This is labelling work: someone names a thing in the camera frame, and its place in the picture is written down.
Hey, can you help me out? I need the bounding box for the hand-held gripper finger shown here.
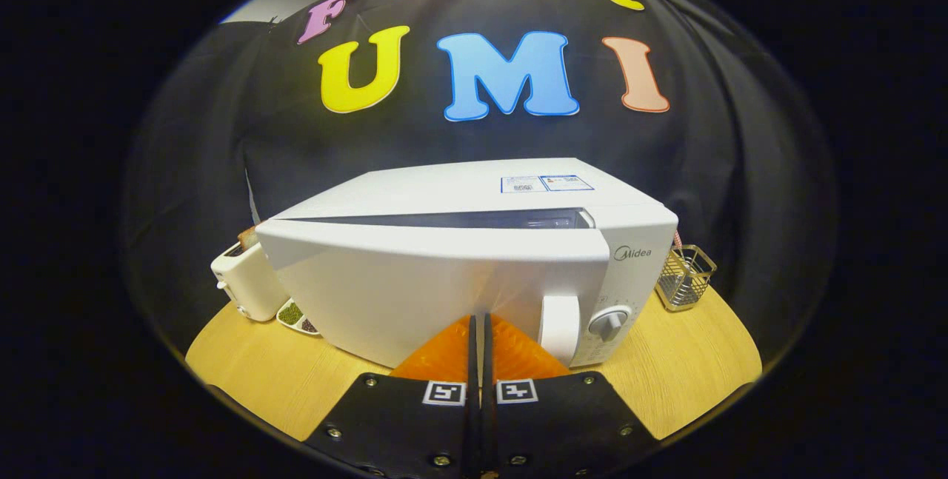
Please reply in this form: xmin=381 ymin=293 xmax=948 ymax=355
xmin=304 ymin=314 xmax=481 ymax=478
xmin=483 ymin=312 xmax=660 ymax=478

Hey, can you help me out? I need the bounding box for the metal wire mesh holder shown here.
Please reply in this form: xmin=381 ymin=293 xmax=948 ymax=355
xmin=655 ymin=244 xmax=718 ymax=312

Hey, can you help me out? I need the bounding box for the white toaster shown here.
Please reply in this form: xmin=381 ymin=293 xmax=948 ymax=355
xmin=210 ymin=238 xmax=290 ymax=323

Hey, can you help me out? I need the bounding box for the white microwave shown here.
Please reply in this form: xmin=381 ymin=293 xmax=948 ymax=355
xmin=256 ymin=158 xmax=679 ymax=370

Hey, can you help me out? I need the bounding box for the white divided tray of beans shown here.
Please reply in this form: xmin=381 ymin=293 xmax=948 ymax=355
xmin=276 ymin=298 xmax=321 ymax=336

